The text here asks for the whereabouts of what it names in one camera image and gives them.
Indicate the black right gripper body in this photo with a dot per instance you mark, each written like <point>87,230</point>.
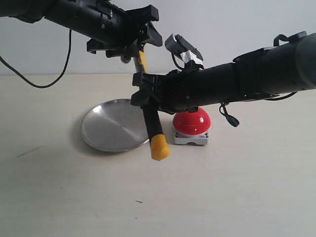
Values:
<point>181,91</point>

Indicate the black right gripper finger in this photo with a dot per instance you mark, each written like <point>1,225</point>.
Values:
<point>144,97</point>
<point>147,81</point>

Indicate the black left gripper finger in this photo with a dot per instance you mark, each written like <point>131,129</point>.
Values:
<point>144,15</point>
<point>151,36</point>

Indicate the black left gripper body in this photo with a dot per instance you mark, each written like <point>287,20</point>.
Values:
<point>118,31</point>

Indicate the black yellow claw hammer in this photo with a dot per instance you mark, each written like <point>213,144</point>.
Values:
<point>158,144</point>

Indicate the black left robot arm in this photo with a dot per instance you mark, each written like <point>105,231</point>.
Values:
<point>81,16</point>

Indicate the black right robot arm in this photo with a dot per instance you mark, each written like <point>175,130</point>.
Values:
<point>257,75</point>

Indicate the red dome push button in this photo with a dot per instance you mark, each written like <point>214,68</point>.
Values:
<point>191,128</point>

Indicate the round steel plate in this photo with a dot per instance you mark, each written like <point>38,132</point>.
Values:
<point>114,126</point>

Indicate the taped right wrist camera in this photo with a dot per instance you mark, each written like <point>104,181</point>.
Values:
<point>182,49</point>

